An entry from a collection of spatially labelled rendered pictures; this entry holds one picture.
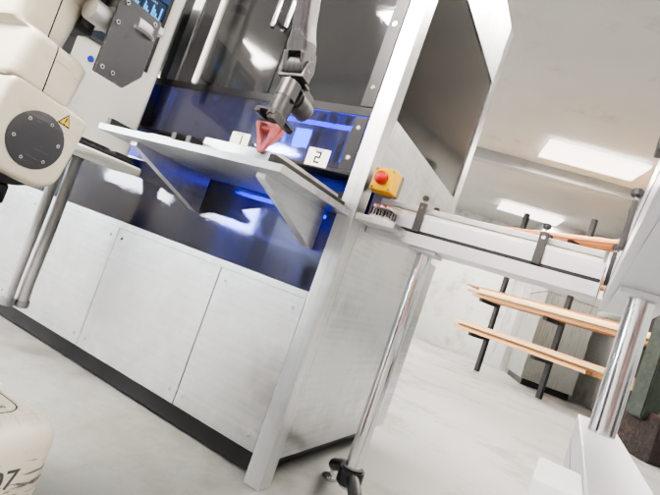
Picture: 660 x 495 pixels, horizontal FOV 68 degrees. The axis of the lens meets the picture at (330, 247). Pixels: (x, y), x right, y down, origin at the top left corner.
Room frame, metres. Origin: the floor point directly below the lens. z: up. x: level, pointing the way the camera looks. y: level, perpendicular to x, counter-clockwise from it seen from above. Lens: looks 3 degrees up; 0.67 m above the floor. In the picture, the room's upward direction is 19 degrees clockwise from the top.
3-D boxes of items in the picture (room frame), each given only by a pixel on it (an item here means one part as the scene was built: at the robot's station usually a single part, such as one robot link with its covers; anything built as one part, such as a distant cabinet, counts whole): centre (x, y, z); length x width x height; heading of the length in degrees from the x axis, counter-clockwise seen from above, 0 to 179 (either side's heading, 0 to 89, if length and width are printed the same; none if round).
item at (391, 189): (1.48, -0.10, 1.00); 0.08 x 0.07 x 0.07; 151
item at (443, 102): (1.91, -0.26, 1.51); 0.85 x 0.01 x 0.59; 151
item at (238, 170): (1.51, 0.36, 0.87); 0.70 x 0.48 x 0.02; 61
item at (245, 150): (1.41, 0.22, 0.90); 0.34 x 0.26 x 0.04; 152
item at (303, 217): (1.38, 0.15, 0.80); 0.34 x 0.03 x 0.13; 151
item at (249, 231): (1.98, 0.89, 0.73); 1.98 x 0.01 x 0.25; 61
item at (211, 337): (2.41, 0.63, 0.44); 2.06 x 1.00 x 0.88; 61
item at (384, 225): (1.51, -0.13, 0.87); 0.14 x 0.13 x 0.02; 151
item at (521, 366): (8.99, -4.47, 0.90); 1.40 x 1.08 x 1.81; 168
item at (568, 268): (1.46, -0.42, 0.92); 0.69 x 0.15 x 0.16; 61
